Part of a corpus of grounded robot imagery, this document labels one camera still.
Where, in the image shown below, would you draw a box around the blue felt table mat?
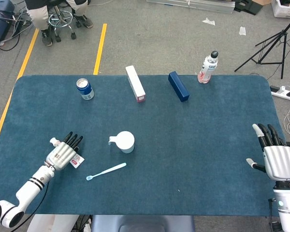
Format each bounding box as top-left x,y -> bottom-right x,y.
0,74 -> 290,217

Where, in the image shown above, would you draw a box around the white cup with handle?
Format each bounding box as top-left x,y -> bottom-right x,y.
108,130 -> 135,154

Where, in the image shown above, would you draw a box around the chrome swivel stool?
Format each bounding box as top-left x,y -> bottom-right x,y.
47,0 -> 81,42

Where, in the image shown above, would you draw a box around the white printed toothpaste tube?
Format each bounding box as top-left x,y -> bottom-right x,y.
49,137 -> 85,169

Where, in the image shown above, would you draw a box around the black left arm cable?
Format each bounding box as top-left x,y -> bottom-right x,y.
14,180 -> 50,229

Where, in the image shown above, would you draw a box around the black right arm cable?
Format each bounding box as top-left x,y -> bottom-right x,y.
268,198 -> 282,232

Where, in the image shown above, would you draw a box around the white pink box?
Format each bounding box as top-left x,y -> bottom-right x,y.
125,65 -> 146,104

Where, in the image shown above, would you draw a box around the light blue toothbrush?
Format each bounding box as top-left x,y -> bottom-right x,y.
86,162 -> 127,181

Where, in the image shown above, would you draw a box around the dark blue long box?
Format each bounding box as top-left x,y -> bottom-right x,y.
168,71 -> 190,102

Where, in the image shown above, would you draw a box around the pink drink plastic bottle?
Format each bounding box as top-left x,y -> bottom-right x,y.
197,50 -> 219,85

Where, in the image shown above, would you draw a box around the black foam pieces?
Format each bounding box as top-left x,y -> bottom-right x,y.
233,0 -> 261,15

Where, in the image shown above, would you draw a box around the blue soda can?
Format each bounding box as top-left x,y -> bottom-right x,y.
76,78 -> 95,101

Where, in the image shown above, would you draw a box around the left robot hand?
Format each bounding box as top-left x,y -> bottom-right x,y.
45,131 -> 84,171

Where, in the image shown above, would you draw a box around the white power strip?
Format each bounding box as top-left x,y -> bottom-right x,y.
270,85 -> 290,101

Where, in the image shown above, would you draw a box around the tangled floor cables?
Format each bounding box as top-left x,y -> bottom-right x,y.
0,4 -> 34,51

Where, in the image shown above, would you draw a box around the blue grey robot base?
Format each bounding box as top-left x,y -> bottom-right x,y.
90,215 -> 195,232

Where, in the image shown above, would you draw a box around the aluminium profile rails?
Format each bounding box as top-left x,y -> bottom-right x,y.
146,0 -> 236,15

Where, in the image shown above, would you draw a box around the black tripod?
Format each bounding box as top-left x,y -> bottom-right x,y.
234,12 -> 290,80

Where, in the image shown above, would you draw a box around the white storage bin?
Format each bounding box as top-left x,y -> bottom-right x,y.
270,0 -> 290,18

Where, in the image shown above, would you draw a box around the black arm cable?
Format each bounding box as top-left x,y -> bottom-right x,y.
268,198 -> 282,232
14,180 -> 50,229

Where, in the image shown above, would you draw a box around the person in beige trousers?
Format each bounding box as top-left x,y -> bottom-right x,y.
25,0 -> 94,47

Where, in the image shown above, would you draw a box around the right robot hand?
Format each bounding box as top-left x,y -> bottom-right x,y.
246,123 -> 290,181

